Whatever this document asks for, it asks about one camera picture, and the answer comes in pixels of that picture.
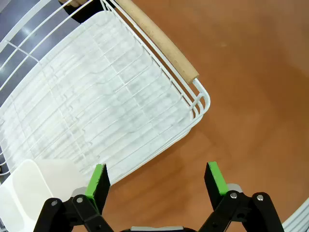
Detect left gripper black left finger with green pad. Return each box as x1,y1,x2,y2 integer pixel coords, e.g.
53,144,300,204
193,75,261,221
32,163,114,232

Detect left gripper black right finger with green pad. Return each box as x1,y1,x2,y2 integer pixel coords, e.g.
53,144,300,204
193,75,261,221
197,161,286,232

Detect white plastic drip tray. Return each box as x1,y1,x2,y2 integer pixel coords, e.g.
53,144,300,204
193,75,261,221
0,11,194,186

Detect white wire dish rack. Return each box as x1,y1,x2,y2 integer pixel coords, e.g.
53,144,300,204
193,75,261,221
0,0,211,179

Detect white plastic cutlery holder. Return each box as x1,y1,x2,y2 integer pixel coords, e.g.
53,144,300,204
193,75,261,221
0,158,88,232

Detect white ribbed plate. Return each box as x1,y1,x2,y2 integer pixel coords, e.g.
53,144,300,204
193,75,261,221
281,197,309,232

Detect person in white jacket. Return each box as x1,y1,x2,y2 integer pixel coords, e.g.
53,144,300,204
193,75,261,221
71,0,109,24

